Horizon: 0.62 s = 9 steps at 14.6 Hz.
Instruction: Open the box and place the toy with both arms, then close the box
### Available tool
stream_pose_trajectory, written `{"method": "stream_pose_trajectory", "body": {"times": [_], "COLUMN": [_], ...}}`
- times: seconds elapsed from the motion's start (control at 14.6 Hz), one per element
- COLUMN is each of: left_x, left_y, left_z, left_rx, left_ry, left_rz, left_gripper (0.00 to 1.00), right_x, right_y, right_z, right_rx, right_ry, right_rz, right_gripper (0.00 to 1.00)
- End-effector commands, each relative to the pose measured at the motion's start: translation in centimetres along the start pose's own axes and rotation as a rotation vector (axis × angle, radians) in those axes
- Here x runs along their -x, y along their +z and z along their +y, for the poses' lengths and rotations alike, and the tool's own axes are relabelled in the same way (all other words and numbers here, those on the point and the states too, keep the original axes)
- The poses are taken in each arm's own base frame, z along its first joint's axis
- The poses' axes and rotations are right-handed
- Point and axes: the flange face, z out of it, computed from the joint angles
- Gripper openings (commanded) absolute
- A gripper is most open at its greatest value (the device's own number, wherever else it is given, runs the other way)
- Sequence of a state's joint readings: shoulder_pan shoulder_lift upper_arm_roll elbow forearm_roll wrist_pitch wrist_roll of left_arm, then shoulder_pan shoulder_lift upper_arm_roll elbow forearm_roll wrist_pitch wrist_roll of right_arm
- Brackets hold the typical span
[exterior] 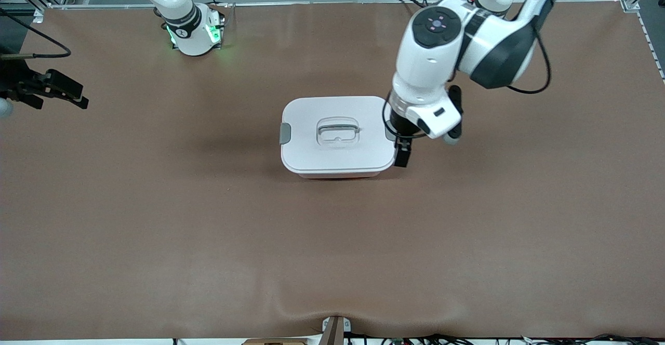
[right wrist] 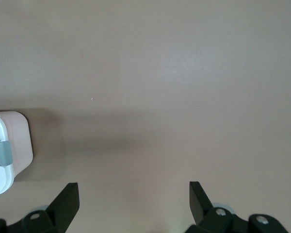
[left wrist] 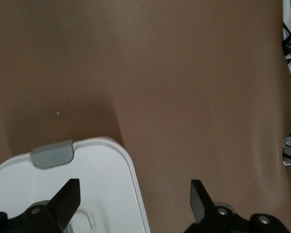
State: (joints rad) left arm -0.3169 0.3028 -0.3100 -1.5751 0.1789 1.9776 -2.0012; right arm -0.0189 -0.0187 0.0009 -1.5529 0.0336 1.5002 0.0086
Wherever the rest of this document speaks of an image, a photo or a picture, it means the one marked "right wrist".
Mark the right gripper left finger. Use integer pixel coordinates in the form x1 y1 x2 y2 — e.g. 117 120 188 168
0 182 81 233

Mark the pink plastic box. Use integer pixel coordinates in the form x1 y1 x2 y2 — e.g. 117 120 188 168
0 111 34 182

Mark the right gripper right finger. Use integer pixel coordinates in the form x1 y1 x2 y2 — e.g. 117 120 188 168
184 181 289 233

